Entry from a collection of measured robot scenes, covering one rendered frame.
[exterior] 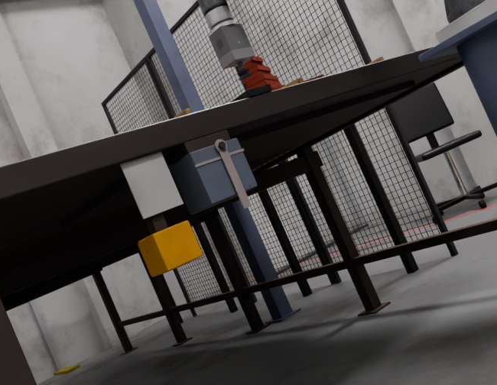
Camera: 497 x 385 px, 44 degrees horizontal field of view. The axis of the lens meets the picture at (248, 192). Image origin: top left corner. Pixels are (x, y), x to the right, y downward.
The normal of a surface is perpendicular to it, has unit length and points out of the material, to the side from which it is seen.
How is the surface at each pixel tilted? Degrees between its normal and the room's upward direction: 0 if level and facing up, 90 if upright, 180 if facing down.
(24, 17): 90
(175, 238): 90
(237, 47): 90
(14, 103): 90
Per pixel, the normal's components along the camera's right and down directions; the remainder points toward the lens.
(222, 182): 0.55, -0.27
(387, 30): -0.71, 0.29
